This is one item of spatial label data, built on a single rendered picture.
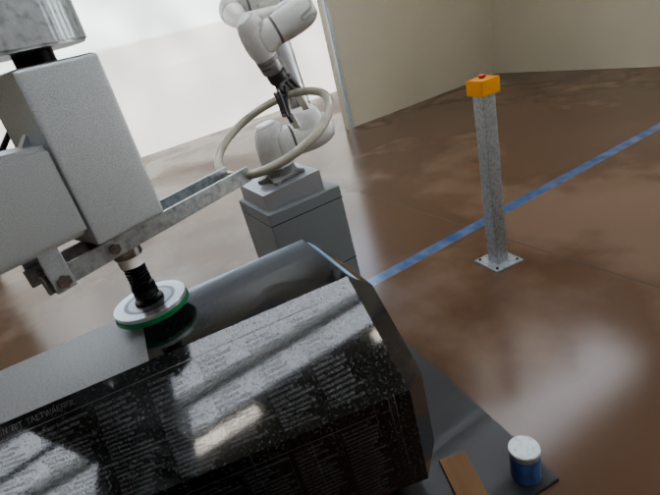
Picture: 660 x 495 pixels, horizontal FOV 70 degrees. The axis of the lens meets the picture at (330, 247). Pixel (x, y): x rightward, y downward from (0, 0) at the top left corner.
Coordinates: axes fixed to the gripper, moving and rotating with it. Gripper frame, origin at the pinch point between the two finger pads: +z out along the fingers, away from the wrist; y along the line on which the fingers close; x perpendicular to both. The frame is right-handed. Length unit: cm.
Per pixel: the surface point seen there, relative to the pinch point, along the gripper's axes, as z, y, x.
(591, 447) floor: 108, 82, 90
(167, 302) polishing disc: -6, 94, -10
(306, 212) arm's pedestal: 47, 6, -21
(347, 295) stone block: 14, 80, 36
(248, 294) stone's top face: 6, 84, 7
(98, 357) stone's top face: -8, 113, -22
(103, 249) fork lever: -29, 93, -12
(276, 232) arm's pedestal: 43, 20, -31
